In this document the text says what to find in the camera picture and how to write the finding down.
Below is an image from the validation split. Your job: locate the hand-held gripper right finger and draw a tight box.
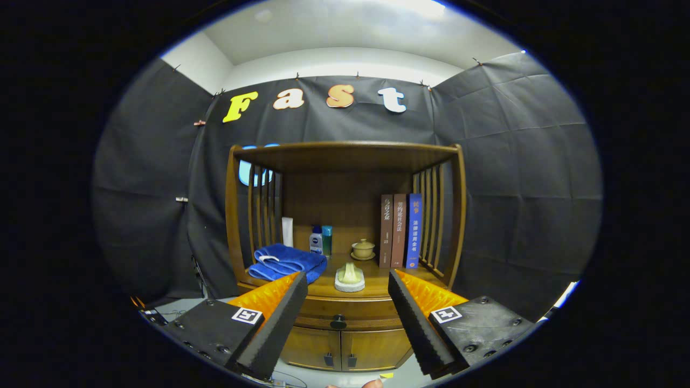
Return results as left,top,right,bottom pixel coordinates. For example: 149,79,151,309
388,269,540,378

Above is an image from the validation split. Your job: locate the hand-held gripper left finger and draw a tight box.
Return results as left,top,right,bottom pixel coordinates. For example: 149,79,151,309
161,271,309,381

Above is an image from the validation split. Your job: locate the pale green item white base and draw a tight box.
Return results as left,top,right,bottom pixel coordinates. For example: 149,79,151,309
334,262,366,293

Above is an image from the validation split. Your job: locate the wooden cabinet door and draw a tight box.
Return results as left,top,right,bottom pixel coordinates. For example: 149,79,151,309
280,327,342,371
340,329,415,372

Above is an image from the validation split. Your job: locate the wooden countertop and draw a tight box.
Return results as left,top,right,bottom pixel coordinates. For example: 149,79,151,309
237,253,448,300

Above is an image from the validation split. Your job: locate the wooden cabinet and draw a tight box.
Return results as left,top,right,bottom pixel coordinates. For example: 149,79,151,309
225,141,467,372

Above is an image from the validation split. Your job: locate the blue towel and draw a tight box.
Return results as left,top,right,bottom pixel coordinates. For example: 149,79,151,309
247,243,328,283

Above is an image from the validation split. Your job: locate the beige lidded teacup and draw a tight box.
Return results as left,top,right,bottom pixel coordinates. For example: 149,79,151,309
350,239,376,262

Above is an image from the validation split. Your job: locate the blue book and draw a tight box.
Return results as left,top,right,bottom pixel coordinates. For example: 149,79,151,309
405,193,423,269

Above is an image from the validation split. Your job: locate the reddish brown book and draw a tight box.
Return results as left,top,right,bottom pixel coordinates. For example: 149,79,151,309
391,193,408,269

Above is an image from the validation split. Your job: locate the dark brown book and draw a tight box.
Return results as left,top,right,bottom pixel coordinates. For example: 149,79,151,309
379,195,394,269

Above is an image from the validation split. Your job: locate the black floor device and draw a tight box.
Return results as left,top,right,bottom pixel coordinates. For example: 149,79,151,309
139,308,169,327

